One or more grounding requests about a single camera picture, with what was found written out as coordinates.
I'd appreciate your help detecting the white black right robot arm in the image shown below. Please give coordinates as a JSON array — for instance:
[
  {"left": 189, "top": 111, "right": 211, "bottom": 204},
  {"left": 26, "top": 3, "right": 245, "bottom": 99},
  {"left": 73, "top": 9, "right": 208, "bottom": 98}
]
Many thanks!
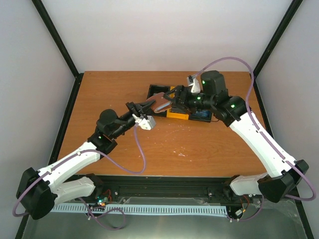
[{"left": 164, "top": 71, "right": 309, "bottom": 203}]

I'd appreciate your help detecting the light blue cable duct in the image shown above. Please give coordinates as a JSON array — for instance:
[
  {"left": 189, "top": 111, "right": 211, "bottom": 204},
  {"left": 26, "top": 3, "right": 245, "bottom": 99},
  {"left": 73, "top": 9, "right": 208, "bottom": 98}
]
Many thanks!
[{"left": 53, "top": 202, "right": 228, "bottom": 216}]

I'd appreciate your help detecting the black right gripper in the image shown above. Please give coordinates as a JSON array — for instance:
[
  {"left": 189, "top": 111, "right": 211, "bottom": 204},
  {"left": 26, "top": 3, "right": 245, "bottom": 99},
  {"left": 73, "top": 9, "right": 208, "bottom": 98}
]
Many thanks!
[{"left": 162, "top": 85, "right": 214, "bottom": 115}]

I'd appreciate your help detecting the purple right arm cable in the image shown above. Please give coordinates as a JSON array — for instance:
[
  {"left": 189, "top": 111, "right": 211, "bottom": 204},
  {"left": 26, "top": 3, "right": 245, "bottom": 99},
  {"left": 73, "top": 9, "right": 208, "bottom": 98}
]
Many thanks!
[{"left": 191, "top": 57, "right": 318, "bottom": 222}]

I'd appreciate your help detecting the yellow bin middle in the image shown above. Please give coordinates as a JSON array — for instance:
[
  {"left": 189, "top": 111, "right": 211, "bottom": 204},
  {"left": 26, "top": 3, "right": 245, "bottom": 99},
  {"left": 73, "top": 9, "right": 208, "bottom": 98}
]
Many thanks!
[{"left": 166, "top": 86, "right": 190, "bottom": 120}]

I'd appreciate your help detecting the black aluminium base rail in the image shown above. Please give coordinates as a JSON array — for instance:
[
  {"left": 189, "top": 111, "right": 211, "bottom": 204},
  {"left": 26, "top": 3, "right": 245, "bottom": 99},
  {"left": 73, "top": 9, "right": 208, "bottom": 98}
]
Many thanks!
[{"left": 80, "top": 174, "right": 241, "bottom": 205}]

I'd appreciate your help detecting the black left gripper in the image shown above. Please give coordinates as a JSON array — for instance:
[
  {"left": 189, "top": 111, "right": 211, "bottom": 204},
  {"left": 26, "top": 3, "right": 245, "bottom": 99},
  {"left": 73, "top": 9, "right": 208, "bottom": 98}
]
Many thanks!
[{"left": 112, "top": 101, "right": 158, "bottom": 138}]

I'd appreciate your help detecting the black frame post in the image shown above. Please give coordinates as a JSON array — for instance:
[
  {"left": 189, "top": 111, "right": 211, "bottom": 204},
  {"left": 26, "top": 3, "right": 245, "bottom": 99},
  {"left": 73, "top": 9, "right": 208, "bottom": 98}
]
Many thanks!
[
  {"left": 31, "top": 0, "right": 80, "bottom": 78},
  {"left": 253, "top": 0, "right": 303, "bottom": 79}
]

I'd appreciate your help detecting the black bin right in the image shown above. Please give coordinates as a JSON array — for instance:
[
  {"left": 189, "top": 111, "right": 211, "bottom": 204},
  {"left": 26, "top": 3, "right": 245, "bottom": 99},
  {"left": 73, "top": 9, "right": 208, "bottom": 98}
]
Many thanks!
[{"left": 188, "top": 110, "right": 212, "bottom": 122}]

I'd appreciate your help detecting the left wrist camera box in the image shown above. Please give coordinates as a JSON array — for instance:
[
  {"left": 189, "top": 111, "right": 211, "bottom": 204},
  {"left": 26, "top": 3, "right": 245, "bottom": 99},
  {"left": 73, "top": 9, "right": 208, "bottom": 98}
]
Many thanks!
[{"left": 132, "top": 114, "right": 156, "bottom": 130}]

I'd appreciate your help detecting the black bin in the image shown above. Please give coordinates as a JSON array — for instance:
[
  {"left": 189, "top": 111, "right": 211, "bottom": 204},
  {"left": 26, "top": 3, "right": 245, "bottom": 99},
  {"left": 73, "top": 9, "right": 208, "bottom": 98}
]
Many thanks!
[
  {"left": 147, "top": 84, "right": 170, "bottom": 99},
  {"left": 188, "top": 110, "right": 212, "bottom": 122}
]

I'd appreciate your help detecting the black frame post right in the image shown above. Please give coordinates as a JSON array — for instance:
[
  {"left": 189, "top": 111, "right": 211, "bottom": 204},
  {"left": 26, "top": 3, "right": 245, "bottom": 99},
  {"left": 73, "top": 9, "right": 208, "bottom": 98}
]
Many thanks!
[{"left": 253, "top": 0, "right": 303, "bottom": 79}]

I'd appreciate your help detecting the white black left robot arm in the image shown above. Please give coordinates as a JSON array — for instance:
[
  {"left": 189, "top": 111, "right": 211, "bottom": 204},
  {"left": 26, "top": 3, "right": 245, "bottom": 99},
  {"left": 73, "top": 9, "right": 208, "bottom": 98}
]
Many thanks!
[{"left": 12, "top": 100, "right": 156, "bottom": 220}]

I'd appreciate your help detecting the blue credit card stack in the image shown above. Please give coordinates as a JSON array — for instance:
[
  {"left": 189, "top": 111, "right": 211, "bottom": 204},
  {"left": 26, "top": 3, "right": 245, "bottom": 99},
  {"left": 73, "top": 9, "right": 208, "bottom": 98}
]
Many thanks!
[{"left": 193, "top": 111, "right": 209, "bottom": 118}]

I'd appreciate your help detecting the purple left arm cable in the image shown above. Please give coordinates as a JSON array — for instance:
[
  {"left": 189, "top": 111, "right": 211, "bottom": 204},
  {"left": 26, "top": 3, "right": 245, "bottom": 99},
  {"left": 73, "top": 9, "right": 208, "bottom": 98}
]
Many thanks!
[{"left": 12, "top": 124, "right": 147, "bottom": 218}]

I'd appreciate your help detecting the black frame post left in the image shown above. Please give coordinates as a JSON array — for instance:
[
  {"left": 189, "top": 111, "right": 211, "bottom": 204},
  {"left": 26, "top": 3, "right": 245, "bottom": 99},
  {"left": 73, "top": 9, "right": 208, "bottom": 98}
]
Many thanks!
[{"left": 31, "top": 0, "right": 80, "bottom": 78}]

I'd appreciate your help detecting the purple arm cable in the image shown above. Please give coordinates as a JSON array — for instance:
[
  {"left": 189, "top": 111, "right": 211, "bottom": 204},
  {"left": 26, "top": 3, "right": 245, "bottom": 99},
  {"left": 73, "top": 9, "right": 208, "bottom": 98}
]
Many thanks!
[
  {"left": 12, "top": 124, "right": 147, "bottom": 218},
  {"left": 191, "top": 57, "right": 318, "bottom": 222}
]

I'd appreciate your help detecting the brown leather card holder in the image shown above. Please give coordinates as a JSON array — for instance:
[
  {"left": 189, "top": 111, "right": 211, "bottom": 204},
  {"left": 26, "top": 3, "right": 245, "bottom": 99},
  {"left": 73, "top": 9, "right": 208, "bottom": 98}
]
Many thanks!
[{"left": 147, "top": 92, "right": 172, "bottom": 114}]

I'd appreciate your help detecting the black bin left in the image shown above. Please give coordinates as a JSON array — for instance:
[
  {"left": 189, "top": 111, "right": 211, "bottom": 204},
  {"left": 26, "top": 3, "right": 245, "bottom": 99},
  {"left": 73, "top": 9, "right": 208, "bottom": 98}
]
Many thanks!
[{"left": 147, "top": 84, "right": 170, "bottom": 99}]

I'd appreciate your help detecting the metal sheet front plate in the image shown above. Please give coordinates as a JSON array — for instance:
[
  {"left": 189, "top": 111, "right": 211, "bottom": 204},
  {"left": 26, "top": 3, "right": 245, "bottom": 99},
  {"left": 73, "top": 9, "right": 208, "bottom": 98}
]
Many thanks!
[{"left": 22, "top": 201, "right": 313, "bottom": 239}]

